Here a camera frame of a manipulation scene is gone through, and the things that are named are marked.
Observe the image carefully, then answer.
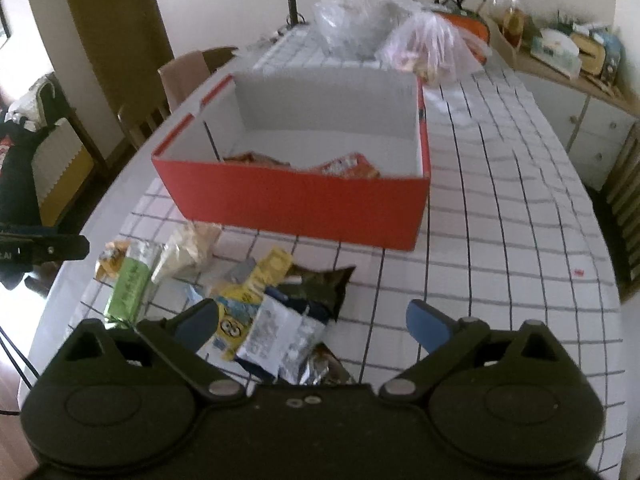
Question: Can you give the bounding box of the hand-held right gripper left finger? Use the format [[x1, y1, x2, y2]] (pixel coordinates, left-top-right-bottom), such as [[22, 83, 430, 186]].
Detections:
[[60, 299, 247, 403]]

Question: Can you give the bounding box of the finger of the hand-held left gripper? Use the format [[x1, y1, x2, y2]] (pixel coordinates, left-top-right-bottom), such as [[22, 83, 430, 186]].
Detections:
[[22, 234, 91, 265]]

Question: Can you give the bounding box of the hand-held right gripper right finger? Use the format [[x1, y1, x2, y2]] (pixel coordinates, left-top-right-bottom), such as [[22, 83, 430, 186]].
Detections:
[[380, 300, 576, 403]]

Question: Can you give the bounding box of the yellow cartoon snack packet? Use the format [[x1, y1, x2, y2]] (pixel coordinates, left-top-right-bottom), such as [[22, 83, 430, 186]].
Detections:
[[212, 248, 294, 362]]

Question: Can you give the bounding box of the white silver snack packet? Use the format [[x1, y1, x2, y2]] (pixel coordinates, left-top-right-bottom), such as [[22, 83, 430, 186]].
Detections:
[[235, 292, 327, 378]]

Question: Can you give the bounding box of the dark green snack packet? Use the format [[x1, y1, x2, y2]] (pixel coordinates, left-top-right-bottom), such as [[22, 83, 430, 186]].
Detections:
[[277, 265, 357, 323]]

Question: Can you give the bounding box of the red cardboard shoe box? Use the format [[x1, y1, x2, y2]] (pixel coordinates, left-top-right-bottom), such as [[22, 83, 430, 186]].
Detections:
[[151, 69, 432, 252]]

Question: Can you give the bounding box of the light blue snack packet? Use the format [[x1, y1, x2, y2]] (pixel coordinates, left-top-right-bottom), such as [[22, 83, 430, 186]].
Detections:
[[182, 280, 221, 311]]

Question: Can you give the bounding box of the small yellow snack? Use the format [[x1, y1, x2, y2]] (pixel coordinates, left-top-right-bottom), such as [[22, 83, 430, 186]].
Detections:
[[95, 241, 131, 278]]

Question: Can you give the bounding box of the grey snack packet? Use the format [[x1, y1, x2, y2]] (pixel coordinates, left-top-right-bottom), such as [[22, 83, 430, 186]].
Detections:
[[220, 260, 258, 286]]

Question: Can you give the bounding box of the yellow and white shelf unit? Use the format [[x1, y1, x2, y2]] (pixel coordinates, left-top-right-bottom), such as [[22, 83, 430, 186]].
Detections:
[[30, 120, 96, 226]]

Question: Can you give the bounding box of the cream white snack packet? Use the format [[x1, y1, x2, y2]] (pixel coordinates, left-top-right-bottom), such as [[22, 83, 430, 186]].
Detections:
[[150, 222, 223, 283]]

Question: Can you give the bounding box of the dark cloth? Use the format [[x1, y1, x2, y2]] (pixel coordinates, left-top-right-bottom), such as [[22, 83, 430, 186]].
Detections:
[[0, 120, 57, 226]]

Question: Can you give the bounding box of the dark blue snack packet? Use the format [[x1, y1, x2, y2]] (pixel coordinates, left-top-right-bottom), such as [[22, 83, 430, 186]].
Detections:
[[267, 287, 333, 323]]

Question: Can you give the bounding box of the silver foil snack packet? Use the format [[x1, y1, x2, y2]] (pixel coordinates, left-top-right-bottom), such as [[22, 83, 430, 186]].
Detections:
[[277, 345, 358, 386]]

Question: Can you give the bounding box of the white checked tablecloth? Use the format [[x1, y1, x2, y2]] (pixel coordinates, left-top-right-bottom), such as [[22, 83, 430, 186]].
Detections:
[[17, 25, 628, 480]]

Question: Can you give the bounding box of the grey cloth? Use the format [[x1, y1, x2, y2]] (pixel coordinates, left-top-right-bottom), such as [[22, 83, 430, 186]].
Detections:
[[7, 72, 63, 126]]

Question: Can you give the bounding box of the brown snack packet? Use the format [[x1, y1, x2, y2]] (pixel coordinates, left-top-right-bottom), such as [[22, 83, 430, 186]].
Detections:
[[222, 151, 291, 168]]

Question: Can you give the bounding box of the orange snack packet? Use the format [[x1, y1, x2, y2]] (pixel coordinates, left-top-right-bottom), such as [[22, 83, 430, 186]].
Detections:
[[307, 152, 381, 179]]

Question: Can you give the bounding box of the slatted wooden chair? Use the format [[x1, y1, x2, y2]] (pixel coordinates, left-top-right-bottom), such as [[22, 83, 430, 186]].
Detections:
[[600, 125, 640, 301]]

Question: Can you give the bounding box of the wooden door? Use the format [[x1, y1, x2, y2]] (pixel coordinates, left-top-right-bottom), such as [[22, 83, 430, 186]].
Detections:
[[56, 0, 175, 126]]

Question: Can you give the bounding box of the white sideboard cabinet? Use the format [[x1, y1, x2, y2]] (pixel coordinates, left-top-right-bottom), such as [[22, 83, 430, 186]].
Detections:
[[512, 60, 640, 191]]

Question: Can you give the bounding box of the pink tinted plastic bag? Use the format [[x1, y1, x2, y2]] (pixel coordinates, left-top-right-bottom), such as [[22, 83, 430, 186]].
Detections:
[[377, 10, 488, 86]]

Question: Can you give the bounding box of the orange box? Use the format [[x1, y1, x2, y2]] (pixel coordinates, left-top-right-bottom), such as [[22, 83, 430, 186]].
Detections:
[[440, 10, 491, 43]]

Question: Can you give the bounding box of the white and green box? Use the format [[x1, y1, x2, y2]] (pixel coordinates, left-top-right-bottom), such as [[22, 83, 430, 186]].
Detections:
[[530, 27, 583, 78]]

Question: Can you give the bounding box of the clear plastic bag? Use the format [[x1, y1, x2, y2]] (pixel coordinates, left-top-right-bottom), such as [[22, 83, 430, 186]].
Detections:
[[312, 0, 426, 58]]

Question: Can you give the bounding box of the glass dome ornament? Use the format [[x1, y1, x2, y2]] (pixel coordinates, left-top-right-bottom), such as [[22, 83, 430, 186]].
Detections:
[[487, 0, 526, 43]]

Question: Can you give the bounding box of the black cable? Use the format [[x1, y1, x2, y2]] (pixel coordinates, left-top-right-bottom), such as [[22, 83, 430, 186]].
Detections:
[[0, 325, 37, 416]]

